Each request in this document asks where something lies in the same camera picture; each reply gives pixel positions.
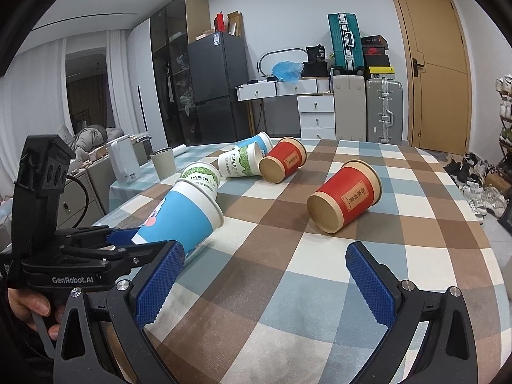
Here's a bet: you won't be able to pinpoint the blue bunny paper cup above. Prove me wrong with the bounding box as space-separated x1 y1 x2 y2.
131 179 224 258

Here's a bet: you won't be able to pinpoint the beige tumbler cup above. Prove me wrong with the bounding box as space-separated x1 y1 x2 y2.
151 148 177 180

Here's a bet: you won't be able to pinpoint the near green leaf paper cup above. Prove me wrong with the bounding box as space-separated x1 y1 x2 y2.
180 161 220 200

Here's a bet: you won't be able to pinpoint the green leaf paper cup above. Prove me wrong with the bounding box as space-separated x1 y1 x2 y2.
218 143 263 178
180 161 220 200

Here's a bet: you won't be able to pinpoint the near red paper cup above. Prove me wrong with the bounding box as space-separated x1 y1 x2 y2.
306 160 382 234

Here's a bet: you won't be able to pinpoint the red paper cup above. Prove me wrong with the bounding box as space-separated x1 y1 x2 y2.
306 160 382 234
259 137 307 184

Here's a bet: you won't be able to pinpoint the far green leaf paper cup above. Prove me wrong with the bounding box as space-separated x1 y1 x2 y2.
218 143 263 178

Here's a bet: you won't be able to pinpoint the far blue paper cup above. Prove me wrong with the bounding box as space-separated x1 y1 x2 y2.
235 132 273 155

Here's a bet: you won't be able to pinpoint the far red paper cup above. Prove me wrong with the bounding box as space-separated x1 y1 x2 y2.
259 137 307 184

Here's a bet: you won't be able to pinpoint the person's left hand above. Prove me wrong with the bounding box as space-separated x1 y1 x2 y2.
8 288 64 341

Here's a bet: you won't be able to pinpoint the grey cabinet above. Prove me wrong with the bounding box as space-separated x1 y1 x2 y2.
57 158 116 229

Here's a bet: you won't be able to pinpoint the white appliance on table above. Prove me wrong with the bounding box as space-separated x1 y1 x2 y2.
107 134 140 185

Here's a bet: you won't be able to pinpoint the grey jacket pile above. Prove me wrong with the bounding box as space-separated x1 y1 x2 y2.
57 125 124 160

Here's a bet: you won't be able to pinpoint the black refrigerator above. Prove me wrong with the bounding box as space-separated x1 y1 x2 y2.
188 32 250 144

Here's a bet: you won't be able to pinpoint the silver aluminium suitcase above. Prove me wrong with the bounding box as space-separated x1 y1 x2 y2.
366 79 404 145

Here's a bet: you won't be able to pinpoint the white drawer desk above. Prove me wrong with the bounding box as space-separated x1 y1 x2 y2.
236 77 336 140

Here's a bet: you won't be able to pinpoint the beige suitcase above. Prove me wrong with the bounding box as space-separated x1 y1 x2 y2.
332 75 367 141

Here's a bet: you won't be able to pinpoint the dark glass cabinet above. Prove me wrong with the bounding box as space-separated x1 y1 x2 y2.
150 0 210 148

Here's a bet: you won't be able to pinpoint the oval mirror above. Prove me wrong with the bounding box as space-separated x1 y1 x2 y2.
256 47 307 82

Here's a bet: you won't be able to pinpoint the blue plastic bag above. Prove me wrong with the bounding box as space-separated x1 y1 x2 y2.
272 61 304 82

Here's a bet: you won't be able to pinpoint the stacked shoe boxes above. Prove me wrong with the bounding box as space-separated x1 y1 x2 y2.
361 35 391 79

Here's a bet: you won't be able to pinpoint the black bag on desk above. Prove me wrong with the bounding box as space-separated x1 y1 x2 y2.
301 44 329 78

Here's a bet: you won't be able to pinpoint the shoe rack with shoes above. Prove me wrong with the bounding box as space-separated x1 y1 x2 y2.
495 74 512 180

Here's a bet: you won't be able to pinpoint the wooden door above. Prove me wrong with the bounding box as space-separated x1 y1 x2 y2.
393 0 472 154

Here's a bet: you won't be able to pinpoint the teal suitcase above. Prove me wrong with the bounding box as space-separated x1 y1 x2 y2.
328 12 364 76

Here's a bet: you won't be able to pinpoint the black cable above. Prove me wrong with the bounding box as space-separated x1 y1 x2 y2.
65 174 91 227

